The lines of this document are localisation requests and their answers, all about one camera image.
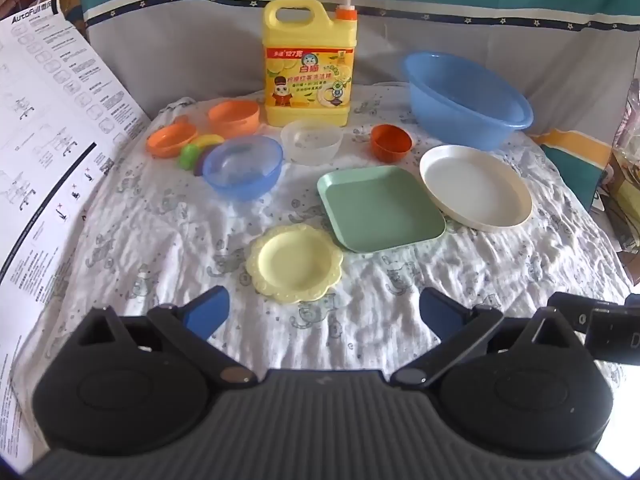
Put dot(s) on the small dark orange bowl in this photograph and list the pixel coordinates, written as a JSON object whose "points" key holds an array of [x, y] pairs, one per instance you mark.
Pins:
{"points": [[391, 147]]}

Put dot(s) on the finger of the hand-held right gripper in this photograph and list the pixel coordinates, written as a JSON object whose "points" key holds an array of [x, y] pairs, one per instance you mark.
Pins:
{"points": [[575, 314]]}

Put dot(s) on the yellow detergent pump bottle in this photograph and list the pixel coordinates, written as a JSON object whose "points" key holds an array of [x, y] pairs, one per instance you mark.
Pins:
{"points": [[305, 85]]}

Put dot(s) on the yellow toy banana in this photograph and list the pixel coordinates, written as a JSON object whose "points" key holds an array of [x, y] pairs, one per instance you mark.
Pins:
{"points": [[207, 140]]}

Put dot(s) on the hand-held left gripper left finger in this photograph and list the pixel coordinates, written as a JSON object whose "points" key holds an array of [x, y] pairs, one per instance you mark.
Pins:
{"points": [[209, 309]]}

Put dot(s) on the brown toy fruit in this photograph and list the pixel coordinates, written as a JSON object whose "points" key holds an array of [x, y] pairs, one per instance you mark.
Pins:
{"points": [[198, 166]]}

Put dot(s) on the small orange toy pan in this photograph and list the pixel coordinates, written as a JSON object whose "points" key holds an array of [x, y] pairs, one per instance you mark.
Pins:
{"points": [[170, 141]]}

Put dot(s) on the yellow and teal cloth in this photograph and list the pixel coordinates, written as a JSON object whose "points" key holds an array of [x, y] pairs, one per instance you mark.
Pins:
{"points": [[575, 170]]}

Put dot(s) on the yellow scalloped plate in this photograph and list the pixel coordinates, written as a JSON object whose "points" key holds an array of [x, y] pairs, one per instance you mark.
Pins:
{"points": [[294, 262]]}

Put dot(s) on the green square plate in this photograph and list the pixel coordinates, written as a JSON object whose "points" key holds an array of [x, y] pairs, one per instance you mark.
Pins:
{"points": [[380, 210]]}

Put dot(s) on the clear plastic bag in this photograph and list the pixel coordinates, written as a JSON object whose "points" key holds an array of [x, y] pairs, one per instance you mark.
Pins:
{"points": [[627, 160]]}

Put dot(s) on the white printed instruction sheet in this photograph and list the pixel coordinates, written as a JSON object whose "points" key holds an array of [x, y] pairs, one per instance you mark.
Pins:
{"points": [[55, 125]]}

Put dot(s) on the white round plate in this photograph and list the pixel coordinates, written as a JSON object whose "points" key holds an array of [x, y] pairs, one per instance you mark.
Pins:
{"points": [[475, 187]]}

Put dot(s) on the light orange plastic bowl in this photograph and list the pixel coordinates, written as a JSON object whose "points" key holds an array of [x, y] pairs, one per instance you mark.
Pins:
{"points": [[235, 122]]}

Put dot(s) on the light green toy fruit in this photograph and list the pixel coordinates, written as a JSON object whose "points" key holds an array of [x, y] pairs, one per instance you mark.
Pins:
{"points": [[188, 156]]}

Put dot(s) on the large blue plastic basin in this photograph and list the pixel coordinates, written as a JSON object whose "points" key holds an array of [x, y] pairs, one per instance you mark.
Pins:
{"points": [[465, 110]]}

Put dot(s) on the transparent blue bowl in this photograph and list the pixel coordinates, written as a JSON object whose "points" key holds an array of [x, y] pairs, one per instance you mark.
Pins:
{"points": [[242, 180]]}

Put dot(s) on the white cloth with grey print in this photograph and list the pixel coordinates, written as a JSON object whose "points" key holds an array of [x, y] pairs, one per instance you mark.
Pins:
{"points": [[165, 240]]}

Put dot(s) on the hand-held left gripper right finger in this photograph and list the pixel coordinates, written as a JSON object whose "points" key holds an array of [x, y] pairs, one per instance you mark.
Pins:
{"points": [[439, 310]]}

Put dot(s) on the clear translucent bowl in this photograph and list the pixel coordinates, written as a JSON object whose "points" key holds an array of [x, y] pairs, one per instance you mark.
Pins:
{"points": [[311, 150]]}

